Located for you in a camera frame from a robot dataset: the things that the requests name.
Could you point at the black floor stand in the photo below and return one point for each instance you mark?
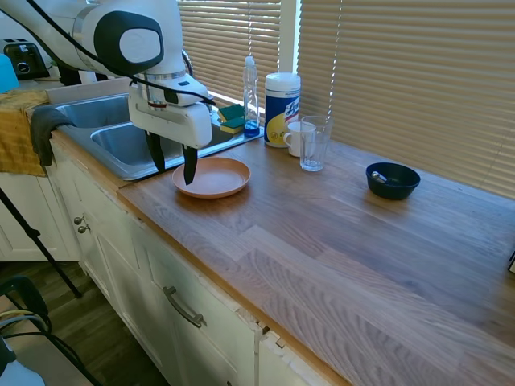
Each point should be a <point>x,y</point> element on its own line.
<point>30,297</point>

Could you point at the yellow green sponge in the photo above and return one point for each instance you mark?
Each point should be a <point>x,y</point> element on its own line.
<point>230,111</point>
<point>232,126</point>

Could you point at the chrome faucet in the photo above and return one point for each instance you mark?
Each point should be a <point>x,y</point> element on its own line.
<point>188,64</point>

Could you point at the metal cabinet knob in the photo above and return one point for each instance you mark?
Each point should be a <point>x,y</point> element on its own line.
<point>83,229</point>
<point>79,220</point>

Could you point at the clear dish soap bottle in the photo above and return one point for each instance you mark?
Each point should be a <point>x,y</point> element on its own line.
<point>251,100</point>

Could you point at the black tripod leg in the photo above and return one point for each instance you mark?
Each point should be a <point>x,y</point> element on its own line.
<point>38,241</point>

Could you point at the yellow towel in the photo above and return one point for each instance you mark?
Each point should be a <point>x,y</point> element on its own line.
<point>16,136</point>

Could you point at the wide tan window blind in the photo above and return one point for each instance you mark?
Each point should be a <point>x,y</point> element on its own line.
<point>402,80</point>

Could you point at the grey cloth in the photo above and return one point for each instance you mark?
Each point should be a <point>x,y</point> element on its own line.
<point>42,128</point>

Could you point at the light blue plastic object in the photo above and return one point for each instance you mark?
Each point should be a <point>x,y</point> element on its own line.
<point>7,74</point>

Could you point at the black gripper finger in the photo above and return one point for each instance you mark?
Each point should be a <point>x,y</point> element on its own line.
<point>189,165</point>
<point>156,154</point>

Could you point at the black toaster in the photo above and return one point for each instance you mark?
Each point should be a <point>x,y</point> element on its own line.
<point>26,58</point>

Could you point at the orange plastic plate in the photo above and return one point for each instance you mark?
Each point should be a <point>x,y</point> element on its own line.
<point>221,179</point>

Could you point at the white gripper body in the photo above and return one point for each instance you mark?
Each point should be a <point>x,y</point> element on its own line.
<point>177,124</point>

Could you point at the clear drinking glass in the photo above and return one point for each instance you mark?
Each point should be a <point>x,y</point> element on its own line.
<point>316,153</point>

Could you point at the Lysol wipes canister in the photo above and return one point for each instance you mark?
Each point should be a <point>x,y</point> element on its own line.
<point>281,108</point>

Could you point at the white ceramic mug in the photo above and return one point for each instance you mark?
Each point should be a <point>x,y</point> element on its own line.
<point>293,140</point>

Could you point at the dark blue bowl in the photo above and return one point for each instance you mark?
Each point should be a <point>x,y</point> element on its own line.
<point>392,189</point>

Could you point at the stainless steel double sink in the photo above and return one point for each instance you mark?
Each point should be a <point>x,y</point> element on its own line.
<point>120,140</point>

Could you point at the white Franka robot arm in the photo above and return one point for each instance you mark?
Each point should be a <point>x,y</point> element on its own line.
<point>128,40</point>

